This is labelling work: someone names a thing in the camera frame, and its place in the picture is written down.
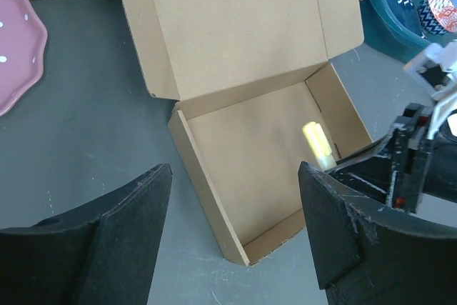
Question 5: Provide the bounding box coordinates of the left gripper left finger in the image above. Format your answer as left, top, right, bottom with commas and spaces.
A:
1, 164, 172, 304

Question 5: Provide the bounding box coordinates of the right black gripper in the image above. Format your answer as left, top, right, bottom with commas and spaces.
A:
326, 103, 456, 213

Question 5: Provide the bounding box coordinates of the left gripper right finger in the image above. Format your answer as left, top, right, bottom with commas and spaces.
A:
298, 161, 456, 304

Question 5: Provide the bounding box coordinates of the yellow highlighter pen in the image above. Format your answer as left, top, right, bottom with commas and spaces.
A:
302, 121, 336, 171

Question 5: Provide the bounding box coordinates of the brown cardboard box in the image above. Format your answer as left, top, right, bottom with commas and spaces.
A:
122, 0, 371, 266

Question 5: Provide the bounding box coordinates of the teal plastic bin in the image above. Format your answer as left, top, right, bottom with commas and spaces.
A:
360, 0, 456, 63

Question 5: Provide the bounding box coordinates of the red white patterned bowl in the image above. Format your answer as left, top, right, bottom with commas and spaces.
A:
417, 0, 456, 36

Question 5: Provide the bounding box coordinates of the dark blue patterned bowl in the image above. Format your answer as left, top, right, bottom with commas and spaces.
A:
386, 0, 426, 39

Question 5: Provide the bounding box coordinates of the pink dotted plate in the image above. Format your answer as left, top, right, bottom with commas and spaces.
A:
0, 0, 48, 115

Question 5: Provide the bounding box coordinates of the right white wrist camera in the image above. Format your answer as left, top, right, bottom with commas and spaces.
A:
403, 39, 456, 140

